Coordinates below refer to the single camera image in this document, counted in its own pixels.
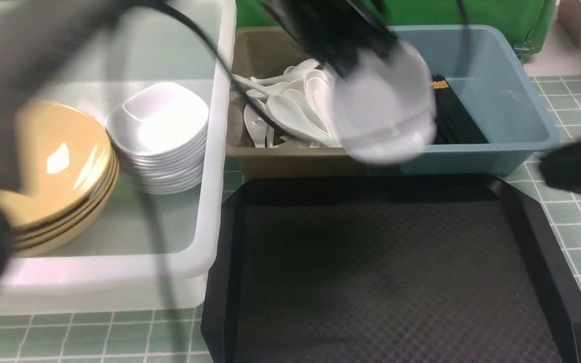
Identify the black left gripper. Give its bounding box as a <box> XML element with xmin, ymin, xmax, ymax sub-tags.
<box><xmin>261</xmin><ymin>1</ymin><xmax>397</xmax><ymax>78</ymax></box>

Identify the small white square dish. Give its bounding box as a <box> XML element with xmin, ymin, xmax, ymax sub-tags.
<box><xmin>329</xmin><ymin>40</ymin><xmax>437</xmax><ymax>165</ymax></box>

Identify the yellow noodle bowl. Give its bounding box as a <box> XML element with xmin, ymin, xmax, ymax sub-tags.
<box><xmin>0</xmin><ymin>100</ymin><xmax>111</xmax><ymax>229</ymax></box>

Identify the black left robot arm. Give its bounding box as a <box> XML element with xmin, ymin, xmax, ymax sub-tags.
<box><xmin>0</xmin><ymin>1</ymin><xmax>401</xmax><ymax>278</ymax></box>

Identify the stacked yellow bowl middle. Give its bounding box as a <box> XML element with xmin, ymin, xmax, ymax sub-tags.
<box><xmin>14</xmin><ymin>157</ymin><xmax>119</xmax><ymax>257</ymax></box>

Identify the stacked yellow bowl bottom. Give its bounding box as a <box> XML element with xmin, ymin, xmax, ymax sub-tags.
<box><xmin>14</xmin><ymin>168</ymin><xmax>119</xmax><ymax>258</ymax></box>

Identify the pile of white spoons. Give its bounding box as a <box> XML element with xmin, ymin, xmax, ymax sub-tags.
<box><xmin>232</xmin><ymin>59</ymin><xmax>340</xmax><ymax>148</ymax></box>

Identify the brown plastic spoon bin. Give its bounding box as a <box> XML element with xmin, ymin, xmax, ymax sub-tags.
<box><xmin>225</xmin><ymin>27</ymin><xmax>369</xmax><ymax>179</ymax></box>

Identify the bundle of black chopsticks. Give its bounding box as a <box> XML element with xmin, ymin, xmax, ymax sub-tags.
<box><xmin>432</xmin><ymin>75</ymin><xmax>489</xmax><ymax>145</ymax></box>

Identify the blue plastic chopstick bin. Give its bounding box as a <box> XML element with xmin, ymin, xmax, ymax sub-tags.
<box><xmin>368</xmin><ymin>25</ymin><xmax>560</xmax><ymax>175</ymax></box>

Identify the green cloth backdrop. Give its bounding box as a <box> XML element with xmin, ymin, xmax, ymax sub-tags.
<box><xmin>236</xmin><ymin>1</ymin><xmax>555</xmax><ymax>66</ymax></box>

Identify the stack of white dishes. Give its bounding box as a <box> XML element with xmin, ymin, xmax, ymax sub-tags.
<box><xmin>104</xmin><ymin>82</ymin><xmax>210</xmax><ymax>195</ymax></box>

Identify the black plastic serving tray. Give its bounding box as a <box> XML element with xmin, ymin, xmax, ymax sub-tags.
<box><xmin>200</xmin><ymin>175</ymin><xmax>581</xmax><ymax>362</ymax></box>

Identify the large white plastic tub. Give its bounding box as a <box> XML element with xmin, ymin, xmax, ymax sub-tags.
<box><xmin>0</xmin><ymin>8</ymin><xmax>230</xmax><ymax>316</ymax></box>

